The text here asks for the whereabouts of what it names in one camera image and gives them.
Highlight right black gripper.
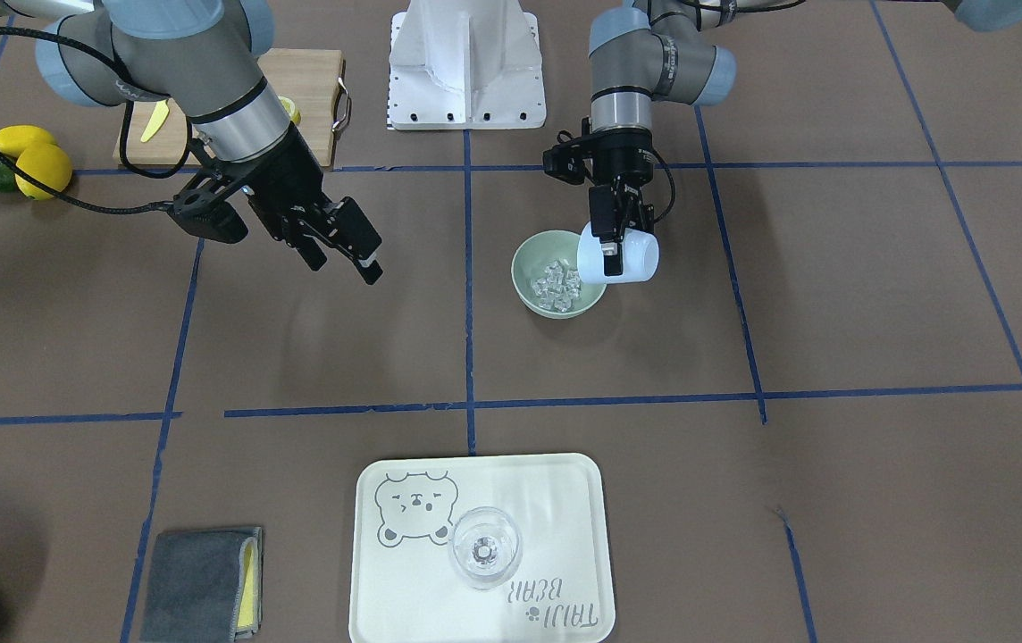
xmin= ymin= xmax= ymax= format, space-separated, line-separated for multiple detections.
xmin=171 ymin=125 xmax=383 ymax=285

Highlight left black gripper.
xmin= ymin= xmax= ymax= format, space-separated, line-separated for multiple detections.
xmin=542 ymin=127 xmax=657 ymax=277

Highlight light blue plastic cup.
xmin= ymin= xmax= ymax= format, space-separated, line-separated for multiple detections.
xmin=576 ymin=223 xmax=659 ymax=284

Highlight light green ceramic bowl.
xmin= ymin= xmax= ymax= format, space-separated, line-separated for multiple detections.
xmin=510 ymin=230 xmax=607 ymax=319

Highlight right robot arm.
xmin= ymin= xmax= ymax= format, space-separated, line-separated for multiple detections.
xmin=0 ymin=1 xmax=383 ymax=284

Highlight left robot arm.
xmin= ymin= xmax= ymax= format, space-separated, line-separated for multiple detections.
xmin=542 ymin=1 xmax=796 ymax=284

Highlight ice cubes in bowl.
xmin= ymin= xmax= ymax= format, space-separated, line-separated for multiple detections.
xmin=529 ymin=260 xmax=583 ymax=313

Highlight lemon half slice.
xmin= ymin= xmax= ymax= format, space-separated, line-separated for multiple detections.
xmin=278 ymin=96 xmax=300 ymax=125

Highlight wooden cutting board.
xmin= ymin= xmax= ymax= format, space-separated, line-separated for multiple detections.
xmin=127 ymin=48 xmax=349 ymax=168

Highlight yellow plastic knife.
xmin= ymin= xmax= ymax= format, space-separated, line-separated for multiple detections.
xmin=139 ymin=99 xmax=171 ymax=144

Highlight yellow lemon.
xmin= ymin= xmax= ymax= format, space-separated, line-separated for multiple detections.
xmin=0 ymin=123 xmax=57 ymax=159
xmin=14 ymin=143 xmax=73 ymax=201

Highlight clear stemmed glass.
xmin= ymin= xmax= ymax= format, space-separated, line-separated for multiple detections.
xmin=449 ymin=507 xmax=524 ymax=591

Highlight cream bear serving tray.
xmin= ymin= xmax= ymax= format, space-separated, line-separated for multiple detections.
xmin=349 ymin=453 xmax=616 ymax=642

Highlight grey folded cloth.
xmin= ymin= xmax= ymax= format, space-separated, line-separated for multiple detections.
xmin=139 ymin=525 xmax=264 ymax=642

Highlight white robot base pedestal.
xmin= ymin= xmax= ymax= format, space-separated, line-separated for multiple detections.
xmin=386 ymin=1 xmax=548 ymax=131

